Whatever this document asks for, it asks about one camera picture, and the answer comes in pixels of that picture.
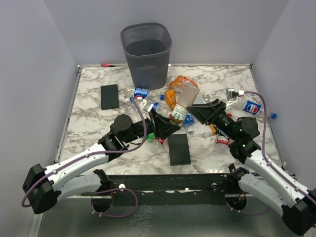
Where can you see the small orange juice bottle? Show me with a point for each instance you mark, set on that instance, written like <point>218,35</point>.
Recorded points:
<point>170,98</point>

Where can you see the green plastic bottle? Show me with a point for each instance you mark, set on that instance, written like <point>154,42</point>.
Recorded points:
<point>150,137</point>

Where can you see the grey mesh waste bin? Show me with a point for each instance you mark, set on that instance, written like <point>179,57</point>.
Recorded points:
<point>147,49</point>

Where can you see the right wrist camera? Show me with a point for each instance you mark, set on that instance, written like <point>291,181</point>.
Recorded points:
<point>232,95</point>

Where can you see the red label clear bottle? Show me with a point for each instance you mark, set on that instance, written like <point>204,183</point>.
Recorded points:
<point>156,145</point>

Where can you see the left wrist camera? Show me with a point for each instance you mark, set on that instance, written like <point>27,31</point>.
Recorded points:
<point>146,104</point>

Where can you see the silver wrench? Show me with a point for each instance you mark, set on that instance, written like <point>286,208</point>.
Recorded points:
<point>201,99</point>

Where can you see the black block far left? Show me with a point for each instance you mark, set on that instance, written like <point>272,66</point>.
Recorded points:
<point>109,97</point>

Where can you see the pepsi bottle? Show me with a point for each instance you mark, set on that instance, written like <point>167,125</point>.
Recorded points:
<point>129,105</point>
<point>140,92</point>
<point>251,107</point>

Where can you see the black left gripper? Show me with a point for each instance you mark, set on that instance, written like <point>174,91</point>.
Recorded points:
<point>160,125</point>

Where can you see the black block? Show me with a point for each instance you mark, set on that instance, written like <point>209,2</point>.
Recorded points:
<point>179,153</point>
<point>109,97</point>

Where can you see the red handled screwdriver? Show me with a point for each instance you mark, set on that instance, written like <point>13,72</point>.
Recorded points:
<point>108,66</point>

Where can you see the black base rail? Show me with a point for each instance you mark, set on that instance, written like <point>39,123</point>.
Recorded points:
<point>179,189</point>

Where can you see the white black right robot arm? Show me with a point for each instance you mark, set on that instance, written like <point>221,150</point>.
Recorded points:
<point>294,202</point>

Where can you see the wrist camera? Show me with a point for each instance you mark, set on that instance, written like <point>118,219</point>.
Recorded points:
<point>232,95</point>
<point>146,104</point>

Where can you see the black block near centre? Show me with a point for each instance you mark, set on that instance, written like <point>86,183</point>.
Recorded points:
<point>179,153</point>

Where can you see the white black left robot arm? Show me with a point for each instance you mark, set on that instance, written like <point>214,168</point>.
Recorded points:
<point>45,186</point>

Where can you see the Starbucks latte bottle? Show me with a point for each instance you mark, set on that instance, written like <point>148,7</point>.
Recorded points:
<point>186,99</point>

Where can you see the crushed orange plastic bottle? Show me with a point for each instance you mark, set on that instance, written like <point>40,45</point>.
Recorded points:
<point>179,84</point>

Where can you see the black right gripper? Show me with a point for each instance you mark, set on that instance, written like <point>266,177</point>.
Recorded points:
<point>205,111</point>

